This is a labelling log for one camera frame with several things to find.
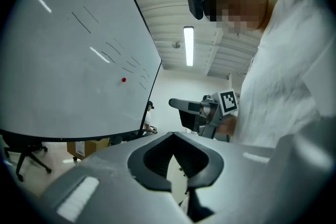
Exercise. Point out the brown cardboard box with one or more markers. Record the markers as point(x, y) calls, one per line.
point(86, 148)

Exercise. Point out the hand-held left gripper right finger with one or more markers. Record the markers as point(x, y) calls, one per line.
point(249, 191)

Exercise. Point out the black office chair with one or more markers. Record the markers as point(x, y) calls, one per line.
point(26, 152)

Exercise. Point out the person's white shirt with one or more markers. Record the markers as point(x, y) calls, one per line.
point(283, 73)

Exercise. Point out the person's head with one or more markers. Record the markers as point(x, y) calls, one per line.
point(244, 5)

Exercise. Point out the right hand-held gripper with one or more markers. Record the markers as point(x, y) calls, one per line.
point(218, 110)

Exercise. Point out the person's right forearm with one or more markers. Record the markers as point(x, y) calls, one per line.
point(228, 126)

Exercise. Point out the round ceiling fixture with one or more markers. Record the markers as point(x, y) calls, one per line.
point(176, 44)

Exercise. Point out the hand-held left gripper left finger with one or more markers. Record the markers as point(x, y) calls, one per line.
point(110, 191)

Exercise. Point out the white whiteboard black frame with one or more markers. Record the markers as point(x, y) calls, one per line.
point(78, 73)

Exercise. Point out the long ceiling light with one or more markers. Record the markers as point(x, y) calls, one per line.
point(188, 46)

